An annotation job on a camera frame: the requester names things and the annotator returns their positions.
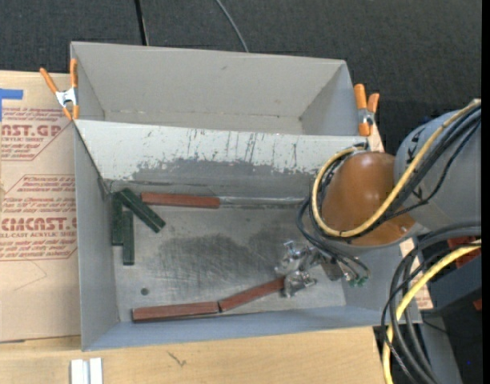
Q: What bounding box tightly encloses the dark green flat block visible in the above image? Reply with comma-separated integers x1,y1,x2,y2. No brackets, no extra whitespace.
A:
122,210,136,266
118,188,167,234
110,193,124,246

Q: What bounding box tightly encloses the brown cardboard board red print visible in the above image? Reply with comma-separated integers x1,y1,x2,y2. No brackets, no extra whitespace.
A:
0,69,435,346

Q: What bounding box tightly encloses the red-brown flat block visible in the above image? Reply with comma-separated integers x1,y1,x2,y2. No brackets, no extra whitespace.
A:
131,301,221,323
218,277,287,313
140,191,222,210

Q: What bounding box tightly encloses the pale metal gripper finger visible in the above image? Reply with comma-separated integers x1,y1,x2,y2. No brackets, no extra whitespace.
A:
274,240,311,274
283,272,318,298

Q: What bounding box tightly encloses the grey metal bin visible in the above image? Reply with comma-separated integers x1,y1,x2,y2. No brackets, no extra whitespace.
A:
70,41,423,353

